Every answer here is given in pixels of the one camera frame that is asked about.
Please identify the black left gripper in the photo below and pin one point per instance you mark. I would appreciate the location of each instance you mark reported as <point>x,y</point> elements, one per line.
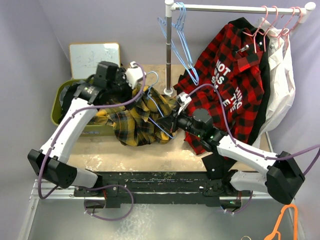
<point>120,78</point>

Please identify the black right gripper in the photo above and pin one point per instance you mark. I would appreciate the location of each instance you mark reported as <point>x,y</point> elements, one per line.
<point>175,118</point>

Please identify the light blue wire hanger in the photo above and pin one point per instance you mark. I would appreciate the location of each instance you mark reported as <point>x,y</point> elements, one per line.
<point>156,105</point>

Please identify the yellow plaid flannel shirt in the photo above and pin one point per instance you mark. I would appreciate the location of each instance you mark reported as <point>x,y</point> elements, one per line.
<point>133,127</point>

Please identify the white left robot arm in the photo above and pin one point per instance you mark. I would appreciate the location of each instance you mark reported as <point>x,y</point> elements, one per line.
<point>50,162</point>

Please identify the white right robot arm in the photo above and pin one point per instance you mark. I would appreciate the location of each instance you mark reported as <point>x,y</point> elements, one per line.
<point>275,174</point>

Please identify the red black plaid shirt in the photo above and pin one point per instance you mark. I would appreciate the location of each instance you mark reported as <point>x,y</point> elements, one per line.
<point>225,87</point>

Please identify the white shirt on rack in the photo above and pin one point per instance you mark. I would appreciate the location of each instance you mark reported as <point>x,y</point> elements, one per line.
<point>282,84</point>

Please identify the grey cloth in bin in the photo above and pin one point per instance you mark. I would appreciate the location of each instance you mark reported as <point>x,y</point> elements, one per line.
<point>64,92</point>

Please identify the black cloth in bin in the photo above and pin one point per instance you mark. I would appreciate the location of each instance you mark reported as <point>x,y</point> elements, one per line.
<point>67,101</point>

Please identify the olive green plastic bin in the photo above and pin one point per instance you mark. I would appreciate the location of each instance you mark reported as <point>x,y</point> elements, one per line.
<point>90,130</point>

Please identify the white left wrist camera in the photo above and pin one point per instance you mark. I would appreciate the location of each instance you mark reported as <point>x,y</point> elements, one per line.
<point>134,74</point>

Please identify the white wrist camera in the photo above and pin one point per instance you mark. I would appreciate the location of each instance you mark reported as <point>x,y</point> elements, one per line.
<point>134,74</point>
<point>183,100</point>

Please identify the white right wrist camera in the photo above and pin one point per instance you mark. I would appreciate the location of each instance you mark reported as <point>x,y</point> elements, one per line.
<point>183,100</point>

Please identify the small whiteboard yellow frame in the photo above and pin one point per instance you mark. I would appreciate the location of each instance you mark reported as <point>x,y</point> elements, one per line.
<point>84,57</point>

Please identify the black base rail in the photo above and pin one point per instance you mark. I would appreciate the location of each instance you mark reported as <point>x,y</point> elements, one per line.
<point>164,188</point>

